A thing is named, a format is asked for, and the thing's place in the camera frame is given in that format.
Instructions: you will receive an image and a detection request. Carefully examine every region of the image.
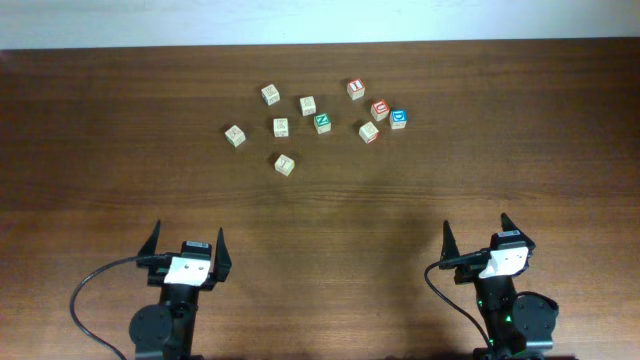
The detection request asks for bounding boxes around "wooden block green N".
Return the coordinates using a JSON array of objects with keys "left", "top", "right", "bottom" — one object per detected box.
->
[{"left": 313, "top": 113, "right": 332, "bottom": 134}]

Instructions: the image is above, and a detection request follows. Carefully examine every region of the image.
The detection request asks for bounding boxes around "wooden block red edge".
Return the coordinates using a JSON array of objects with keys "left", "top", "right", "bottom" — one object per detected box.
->
[{"left": 358, "top": 121, "right": 379, "bottom": 144}]

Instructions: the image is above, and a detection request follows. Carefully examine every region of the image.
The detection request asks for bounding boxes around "plain wooden block centre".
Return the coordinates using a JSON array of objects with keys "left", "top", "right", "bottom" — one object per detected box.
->
[{"left": 300, "top": 96, "right": 317, "bottom": 116}]

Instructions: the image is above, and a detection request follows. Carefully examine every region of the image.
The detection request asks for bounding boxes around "wooden block number four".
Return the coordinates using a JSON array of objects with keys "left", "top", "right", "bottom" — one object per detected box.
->
[{"left": 274, "top": 154, "right": 295, "bottom": 176}]

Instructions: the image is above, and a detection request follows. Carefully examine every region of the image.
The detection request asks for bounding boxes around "wooden block number five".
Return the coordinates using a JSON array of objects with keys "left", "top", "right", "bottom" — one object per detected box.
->
[{"left": 273, "top": 118, "right": 289, "bottom": 138}]

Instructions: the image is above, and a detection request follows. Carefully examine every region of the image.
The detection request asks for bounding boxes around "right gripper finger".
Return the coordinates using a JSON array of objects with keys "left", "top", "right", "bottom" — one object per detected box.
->
[
  {"left": 500, "top": 213, "right": 521, "bottom": 233},
  {"left": 438, "top": 220, "right": 460, "bottom": 270}
]

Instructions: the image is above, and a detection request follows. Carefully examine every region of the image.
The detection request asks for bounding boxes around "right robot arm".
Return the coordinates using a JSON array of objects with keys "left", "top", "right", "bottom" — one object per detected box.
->
[{"left": 438, "top": 214, "right": 559, "bottom": 359}]

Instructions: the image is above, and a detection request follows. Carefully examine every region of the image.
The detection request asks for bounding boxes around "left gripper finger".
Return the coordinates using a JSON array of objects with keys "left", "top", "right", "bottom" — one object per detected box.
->
[
  {"left": 136, "top": 220, "right": 161, "bottom": 268},
  {"left": 213, "top": 228, "right": 232, "bottom": 281}
]

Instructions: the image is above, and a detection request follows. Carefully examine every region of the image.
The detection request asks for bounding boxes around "wooden block letter K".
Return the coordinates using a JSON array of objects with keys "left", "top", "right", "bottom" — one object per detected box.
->
[{"left": 261, "top": 84, "right": 281, "bottom": 106}]

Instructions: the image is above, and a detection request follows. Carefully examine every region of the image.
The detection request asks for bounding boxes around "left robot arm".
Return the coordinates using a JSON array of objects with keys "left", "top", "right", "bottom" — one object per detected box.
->
[{"left": 129, "top": 223, "right": 232, "bottom": 360}]

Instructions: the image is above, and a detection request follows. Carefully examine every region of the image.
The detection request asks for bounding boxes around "wooden block pineapple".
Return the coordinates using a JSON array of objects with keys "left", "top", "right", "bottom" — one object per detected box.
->
[{"left": 224, "top": 125, "right": 246, "bottom": 148}]

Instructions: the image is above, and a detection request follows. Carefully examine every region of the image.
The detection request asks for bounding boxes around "wooden block red I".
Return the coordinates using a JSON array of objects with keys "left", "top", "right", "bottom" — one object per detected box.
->
[{"left": 346, "top": 78, "right": 366, "bottom": 101}]

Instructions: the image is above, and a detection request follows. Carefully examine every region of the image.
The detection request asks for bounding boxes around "wooden block blue D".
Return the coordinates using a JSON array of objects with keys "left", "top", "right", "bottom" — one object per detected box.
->
[{"left": 389, "top": 109, "right": 408, "bottom": 130}]

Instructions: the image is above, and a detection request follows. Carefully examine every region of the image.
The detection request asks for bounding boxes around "wooden block red U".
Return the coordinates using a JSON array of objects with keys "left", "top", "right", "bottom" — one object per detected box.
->
[{"left": 371, "top": 99, "right": 390, "bottom": 121}]

